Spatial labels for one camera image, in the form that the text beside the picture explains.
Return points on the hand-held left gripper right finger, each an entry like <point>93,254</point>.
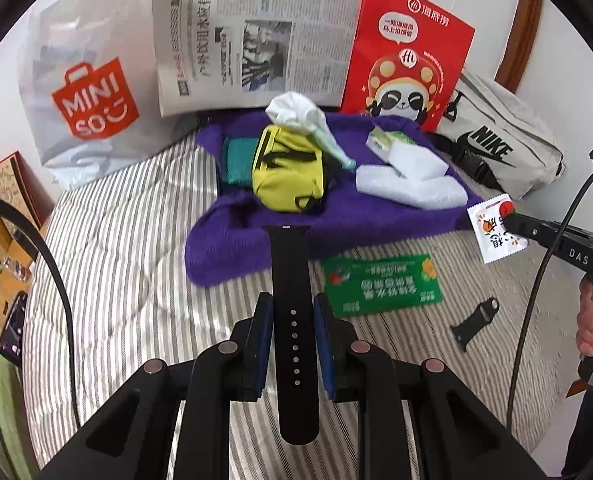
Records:
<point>321,342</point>

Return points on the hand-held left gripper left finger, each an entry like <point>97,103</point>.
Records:
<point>261,332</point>

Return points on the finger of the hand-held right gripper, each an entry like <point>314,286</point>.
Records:
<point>531,230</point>

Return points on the white snack sachet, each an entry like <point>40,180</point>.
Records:
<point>491,237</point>

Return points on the green tissue packet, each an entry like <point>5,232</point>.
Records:
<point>381,142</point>

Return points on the teal knitted cloth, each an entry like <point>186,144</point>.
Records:
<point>236,160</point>

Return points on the green card packet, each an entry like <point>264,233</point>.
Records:
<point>376,285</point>

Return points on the purple towel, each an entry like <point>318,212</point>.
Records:
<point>236,240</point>

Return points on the grey waist bag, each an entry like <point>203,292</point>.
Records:
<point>501,120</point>

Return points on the white folded towel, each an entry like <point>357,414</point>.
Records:
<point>406,190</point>

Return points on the yellow pouch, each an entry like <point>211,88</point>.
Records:
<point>276,185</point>

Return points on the striped bed sheet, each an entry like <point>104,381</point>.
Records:
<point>126,240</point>

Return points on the wooden headboard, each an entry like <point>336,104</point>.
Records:
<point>521,30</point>

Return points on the white crumpled plastic bag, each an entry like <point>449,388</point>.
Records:
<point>296,110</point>

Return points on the black smartphone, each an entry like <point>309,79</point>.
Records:
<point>14,327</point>

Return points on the red paper bag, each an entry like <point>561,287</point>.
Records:
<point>376,35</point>

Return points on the patterned cardboard box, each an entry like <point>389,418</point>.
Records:
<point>16,185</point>

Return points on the newspaper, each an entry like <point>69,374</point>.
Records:
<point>201,35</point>

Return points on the white plastic shopping bag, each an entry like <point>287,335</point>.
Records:
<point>76,35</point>

